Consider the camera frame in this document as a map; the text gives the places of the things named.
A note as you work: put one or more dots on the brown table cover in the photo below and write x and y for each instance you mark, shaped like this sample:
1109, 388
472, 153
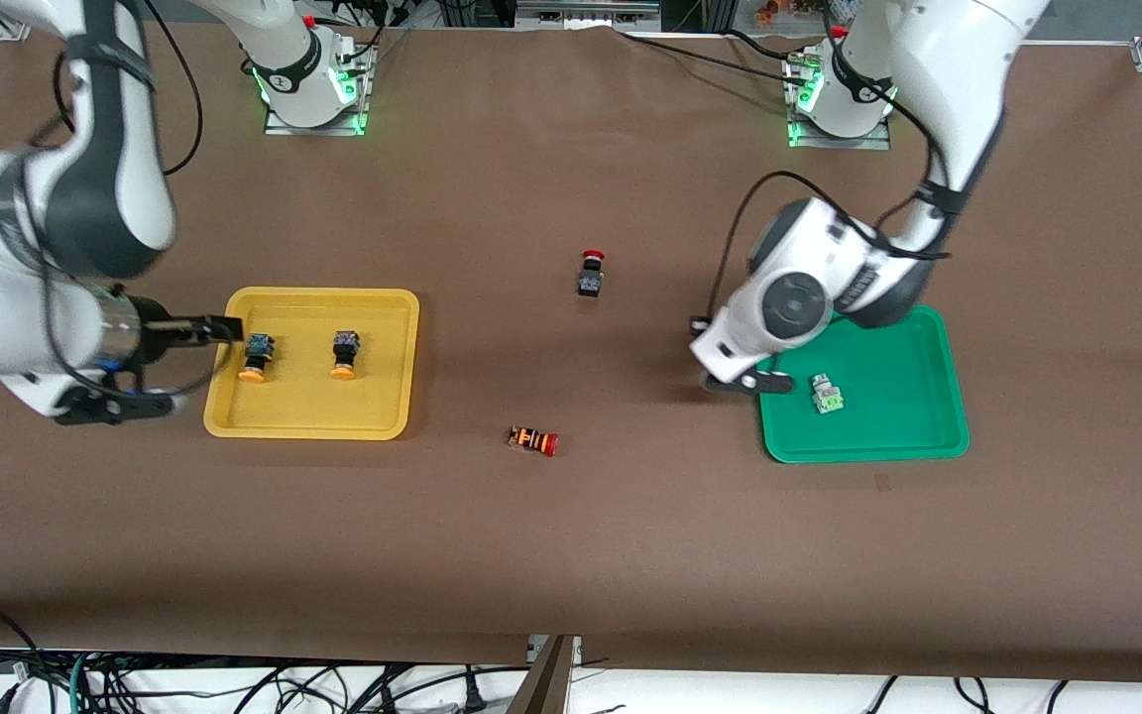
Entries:
571, 555

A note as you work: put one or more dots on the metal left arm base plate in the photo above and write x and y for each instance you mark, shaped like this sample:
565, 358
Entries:
873, 142

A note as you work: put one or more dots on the brown table beam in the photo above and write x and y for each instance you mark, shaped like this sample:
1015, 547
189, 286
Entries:
543, 684

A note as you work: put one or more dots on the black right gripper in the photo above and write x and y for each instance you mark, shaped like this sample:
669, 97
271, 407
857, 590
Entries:
167, 331

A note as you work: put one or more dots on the yellow plastic tray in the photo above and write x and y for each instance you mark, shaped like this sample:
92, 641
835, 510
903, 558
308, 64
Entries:
313, 416

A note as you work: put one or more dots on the green plastic tray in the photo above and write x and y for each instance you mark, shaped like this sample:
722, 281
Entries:
898, 416

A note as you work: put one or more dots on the red button orange striped body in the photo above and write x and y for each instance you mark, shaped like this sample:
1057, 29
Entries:
531, 439

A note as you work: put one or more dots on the grey metal box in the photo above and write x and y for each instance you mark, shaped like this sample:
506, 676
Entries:
586, 12

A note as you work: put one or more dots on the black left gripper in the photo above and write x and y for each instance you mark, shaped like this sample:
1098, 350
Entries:
694, 331

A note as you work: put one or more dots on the yellow push button switch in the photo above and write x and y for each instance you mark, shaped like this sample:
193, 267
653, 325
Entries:
344, 353
256, 355

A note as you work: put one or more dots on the green push button switch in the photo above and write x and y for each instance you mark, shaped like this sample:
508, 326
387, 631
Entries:
827, 397

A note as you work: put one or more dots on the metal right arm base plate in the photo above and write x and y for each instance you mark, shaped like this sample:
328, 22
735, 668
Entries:
365, 84

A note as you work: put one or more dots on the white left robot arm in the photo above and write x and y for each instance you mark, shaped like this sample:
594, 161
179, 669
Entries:
948, 59

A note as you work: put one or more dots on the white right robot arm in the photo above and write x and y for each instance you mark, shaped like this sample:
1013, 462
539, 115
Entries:
105, 178

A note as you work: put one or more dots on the red button black base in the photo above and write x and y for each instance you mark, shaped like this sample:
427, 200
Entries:
590, 285

